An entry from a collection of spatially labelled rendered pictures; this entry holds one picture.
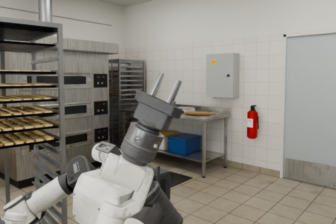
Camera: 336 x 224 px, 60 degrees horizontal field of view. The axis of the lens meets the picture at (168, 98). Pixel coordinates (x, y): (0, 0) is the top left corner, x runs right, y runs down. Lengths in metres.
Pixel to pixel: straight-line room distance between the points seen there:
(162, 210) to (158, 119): 0.32
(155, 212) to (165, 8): 5.16
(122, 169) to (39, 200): 0.65
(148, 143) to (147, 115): 0.07
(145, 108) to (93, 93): 4.07
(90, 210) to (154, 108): 0.48
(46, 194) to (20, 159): 3.06
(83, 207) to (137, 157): 0.44
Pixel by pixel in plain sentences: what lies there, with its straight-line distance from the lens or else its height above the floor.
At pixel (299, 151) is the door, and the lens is 4.58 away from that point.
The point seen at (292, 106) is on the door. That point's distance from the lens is 4.51.
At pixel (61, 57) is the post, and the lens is 2.07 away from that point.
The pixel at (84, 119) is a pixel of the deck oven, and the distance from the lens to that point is 4.69.
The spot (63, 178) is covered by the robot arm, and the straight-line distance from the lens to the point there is 1.27.
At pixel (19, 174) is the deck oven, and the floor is 0.20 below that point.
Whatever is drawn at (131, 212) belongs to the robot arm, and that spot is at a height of 1.15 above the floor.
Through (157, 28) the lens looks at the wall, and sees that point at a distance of 5.89.
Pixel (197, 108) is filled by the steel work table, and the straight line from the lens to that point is 5.14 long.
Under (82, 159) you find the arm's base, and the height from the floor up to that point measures 1.14.
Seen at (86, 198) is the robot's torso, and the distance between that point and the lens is 1.05.
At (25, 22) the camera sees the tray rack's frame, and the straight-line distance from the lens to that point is 2.03.
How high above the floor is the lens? 1.46
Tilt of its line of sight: 4 degrees down
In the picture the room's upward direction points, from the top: straight up
